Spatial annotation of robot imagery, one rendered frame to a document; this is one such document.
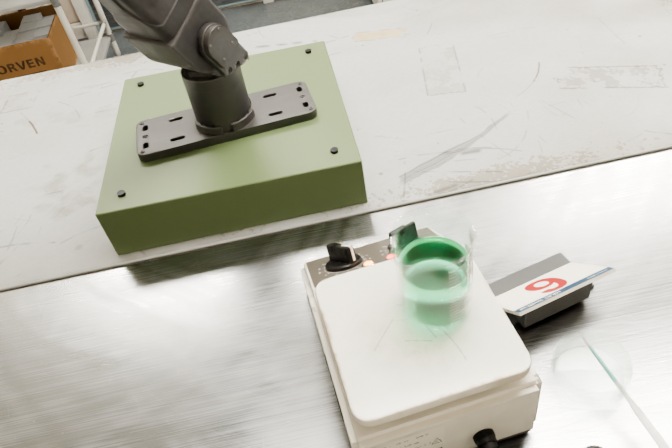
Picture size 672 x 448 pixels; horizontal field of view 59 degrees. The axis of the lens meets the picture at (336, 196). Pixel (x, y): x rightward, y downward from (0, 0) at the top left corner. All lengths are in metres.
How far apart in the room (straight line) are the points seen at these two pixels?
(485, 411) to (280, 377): 0.18
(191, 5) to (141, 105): 0.22
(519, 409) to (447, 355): 0.06
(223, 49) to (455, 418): 0.39
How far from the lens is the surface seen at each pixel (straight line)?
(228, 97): 0.64
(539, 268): 0.57
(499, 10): 0.98
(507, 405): 0.43
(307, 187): 0.61
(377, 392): 0.40
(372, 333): 0.42
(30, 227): 0.77
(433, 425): 0.41
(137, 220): 0.63
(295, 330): 0.54
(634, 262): 0.59
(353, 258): 0.50
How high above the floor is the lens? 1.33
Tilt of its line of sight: 42 degrees down
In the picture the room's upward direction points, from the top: 11 degrees counter-clockwise
